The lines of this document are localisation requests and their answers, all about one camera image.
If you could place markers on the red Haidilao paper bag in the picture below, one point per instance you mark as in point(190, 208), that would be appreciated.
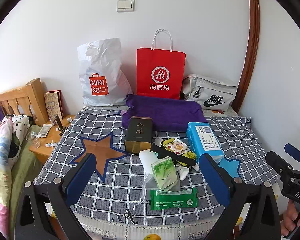
point(159, 72)

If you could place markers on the brown star patch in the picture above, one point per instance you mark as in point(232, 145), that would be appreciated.
point(104, 152)

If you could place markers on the green wet wipe packet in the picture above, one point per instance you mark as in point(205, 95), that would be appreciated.
point(161, 200)

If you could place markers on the brown patterned book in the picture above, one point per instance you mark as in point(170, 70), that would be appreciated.
point(53, 102)

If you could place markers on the green tissue packet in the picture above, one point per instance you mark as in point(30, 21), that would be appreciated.
point(164, 173)

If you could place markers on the yellow mesh strap pouch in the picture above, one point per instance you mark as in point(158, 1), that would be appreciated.
point(187, 159)

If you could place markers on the blue tissue pack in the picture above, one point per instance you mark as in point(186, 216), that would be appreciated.
point(202, 140)

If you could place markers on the floral bedding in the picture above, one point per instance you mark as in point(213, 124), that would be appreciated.
point(13, 129)

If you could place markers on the wooden door frame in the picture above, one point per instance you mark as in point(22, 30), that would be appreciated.
point(250, 56)

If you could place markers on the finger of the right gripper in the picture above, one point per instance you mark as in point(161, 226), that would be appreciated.
point(279, 164)
point(292, 151)

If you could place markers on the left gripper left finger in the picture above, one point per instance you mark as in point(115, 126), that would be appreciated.
point(32, 220)

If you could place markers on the person's right hand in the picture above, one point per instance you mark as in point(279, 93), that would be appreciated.
point(289, 217)

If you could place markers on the white Miniso plastic bag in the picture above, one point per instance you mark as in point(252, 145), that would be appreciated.
point(100, 74)

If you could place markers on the orange print snack packet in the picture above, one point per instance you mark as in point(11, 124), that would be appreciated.
point(176, 146)

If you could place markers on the white cream tube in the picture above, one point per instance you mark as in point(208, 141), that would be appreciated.
point(44, 130)

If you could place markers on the grey checked tablecloth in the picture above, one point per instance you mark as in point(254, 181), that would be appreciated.
point(123, 195)

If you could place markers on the dark tea box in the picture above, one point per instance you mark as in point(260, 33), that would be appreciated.
point(139, 135)

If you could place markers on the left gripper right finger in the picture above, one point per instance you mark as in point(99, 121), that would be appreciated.
point(262, 220)

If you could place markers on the wooden nightstand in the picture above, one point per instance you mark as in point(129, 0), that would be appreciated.
point(42, 152)

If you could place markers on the white foam block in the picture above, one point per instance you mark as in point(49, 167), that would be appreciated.
point(147, 158)

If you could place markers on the purple towel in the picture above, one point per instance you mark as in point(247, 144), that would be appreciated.
point(168, 115)

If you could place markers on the wall light switch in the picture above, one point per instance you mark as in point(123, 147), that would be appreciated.
point(125, 5)

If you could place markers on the black remote stick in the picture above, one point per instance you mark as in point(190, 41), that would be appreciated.
point(59, 123)

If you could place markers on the grey Nike waist bag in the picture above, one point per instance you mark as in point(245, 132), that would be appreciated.
point(210, 93)

